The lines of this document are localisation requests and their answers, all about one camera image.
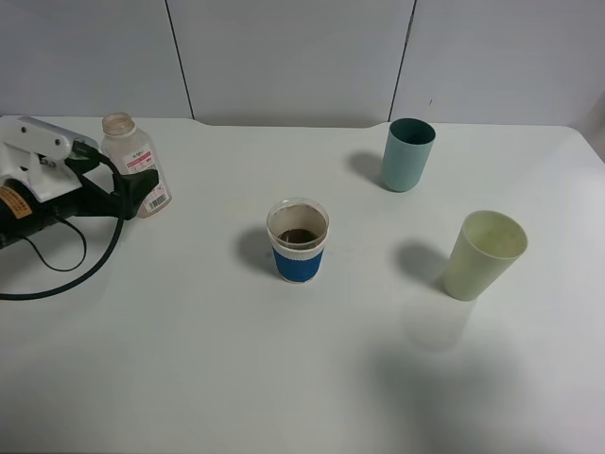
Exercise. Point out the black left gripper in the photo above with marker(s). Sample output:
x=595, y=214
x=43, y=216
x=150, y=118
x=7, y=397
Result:
x=22, y=215

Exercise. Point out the pale green plastic cup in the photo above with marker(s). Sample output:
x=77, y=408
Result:
x=488, y=243

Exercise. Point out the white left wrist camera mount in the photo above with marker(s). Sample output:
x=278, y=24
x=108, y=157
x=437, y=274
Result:
x=37, y=154

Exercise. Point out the clear cup with blue sleeve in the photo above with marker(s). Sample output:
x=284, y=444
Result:
x=297, y=229

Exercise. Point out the teal plastic cup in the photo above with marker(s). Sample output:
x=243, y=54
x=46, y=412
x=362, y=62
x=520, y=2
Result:
x=407, y=149

